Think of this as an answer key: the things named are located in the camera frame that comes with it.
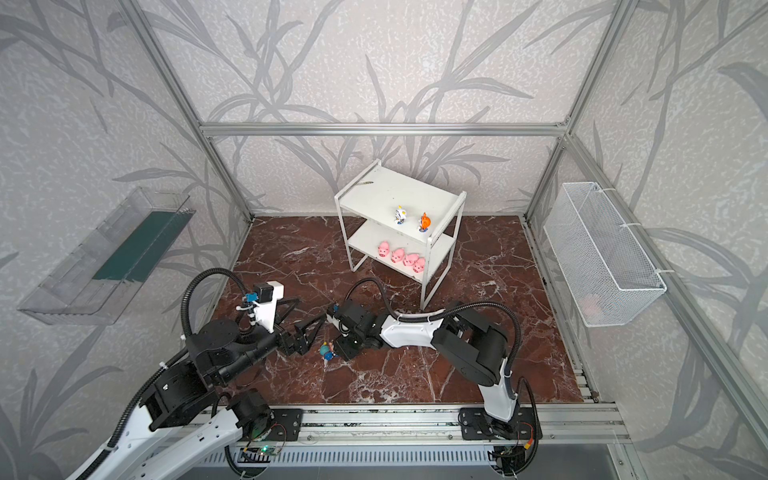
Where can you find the white hooded Doraemon figure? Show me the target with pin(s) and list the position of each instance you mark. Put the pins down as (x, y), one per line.
(400, 215)

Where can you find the white two-tier shelf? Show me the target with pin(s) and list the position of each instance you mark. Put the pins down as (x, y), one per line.
(366, 211)

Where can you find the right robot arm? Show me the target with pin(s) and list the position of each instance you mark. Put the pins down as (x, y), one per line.
(477, 349)

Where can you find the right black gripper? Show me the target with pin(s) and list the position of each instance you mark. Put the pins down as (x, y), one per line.
(345, 324)

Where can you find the pink toy in basket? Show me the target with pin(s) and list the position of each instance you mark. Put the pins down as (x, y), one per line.
(591, 307)

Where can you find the white wire mesh basket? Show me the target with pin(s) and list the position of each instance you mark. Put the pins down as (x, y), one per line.
(598, 253)

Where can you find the clear plastic wall bin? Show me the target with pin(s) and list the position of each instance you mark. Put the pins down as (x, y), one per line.
(96, 282)

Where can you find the teal hooded Doraemon figure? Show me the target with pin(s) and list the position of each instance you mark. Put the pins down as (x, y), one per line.
(326, 351)

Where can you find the orange hooded Doraemon figure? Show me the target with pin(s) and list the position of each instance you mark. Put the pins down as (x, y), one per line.
(424, 223)

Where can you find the pink pig toy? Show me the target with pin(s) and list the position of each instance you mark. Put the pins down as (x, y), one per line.
(419, 265)
(384, 249)
(410, 259)
(397, 255)

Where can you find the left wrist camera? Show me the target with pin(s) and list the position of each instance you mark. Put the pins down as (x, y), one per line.
(260, 304)

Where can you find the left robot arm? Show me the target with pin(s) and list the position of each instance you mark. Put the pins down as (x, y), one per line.
(182, 388)

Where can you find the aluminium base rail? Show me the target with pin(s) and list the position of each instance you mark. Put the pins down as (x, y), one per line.
(396, 424)

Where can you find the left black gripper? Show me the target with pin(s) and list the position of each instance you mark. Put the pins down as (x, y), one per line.
(287, 341)

